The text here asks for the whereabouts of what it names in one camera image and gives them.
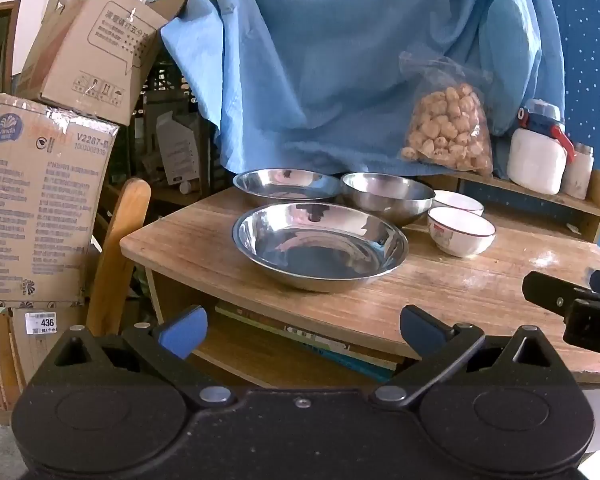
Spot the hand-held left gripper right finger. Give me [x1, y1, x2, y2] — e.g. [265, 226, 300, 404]
[372, 305, 556, 408]

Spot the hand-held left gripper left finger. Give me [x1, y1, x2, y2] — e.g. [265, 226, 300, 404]
[54, 305, 233, 407]

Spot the white ceramic bowl red rim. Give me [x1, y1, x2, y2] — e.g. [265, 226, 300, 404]
[426, 206, 497, 259]
[432, 190, 485, 217]

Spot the large shallow steel plate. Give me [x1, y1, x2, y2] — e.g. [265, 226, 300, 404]
[231, 202, 410, 293]

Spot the deep steel bowl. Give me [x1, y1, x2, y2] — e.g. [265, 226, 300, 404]
[340, 172, 436, 228]

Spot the small shallow steel plate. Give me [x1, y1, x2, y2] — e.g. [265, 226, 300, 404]
[232, 169, 343, 207]

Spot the blue book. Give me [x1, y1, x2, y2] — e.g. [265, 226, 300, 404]
[320, 347, 397, 384]

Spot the light green book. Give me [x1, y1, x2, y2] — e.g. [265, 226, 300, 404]
[215, 300, 406, 367]

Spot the wooden desktop shelf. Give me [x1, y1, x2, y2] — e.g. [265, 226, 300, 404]
[420, 167, 600, 258]

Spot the small white jar metal lid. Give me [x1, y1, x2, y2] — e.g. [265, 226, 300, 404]
[560, 142, 595, 200]

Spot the wooden chair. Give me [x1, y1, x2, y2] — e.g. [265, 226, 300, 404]
[86, 177, 152, 336]

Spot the white jar blue lid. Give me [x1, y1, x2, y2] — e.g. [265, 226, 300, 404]
[507, 99, 577, 196]

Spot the cardboard box white sticker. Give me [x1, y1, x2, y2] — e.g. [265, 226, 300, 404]
[10, 305, 88, 386]

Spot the white carton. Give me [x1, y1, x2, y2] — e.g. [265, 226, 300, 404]
[155, 110, 201, 186]

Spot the clear bag of puffed snacks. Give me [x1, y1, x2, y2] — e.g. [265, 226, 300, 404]
[397, 51, 495, 177]

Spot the taped cardboard box blue logo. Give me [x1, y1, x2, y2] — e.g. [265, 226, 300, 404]
[0, 57, 120, 308]

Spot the blue white-dotted cloth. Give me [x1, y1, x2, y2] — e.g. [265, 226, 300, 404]
[540, 0, 600, 261]

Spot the dark plastic crate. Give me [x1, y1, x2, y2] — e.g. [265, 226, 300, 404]
[140, 47, 221, 111]

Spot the light blue cloth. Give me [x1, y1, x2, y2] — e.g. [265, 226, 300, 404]
[150, 0, 566, 177]

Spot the open brown cardboard box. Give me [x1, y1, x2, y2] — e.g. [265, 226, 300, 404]
[17, 0, 191, 127]

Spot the wooden door frame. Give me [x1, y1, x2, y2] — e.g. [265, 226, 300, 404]
[0, 0, 22, 96]

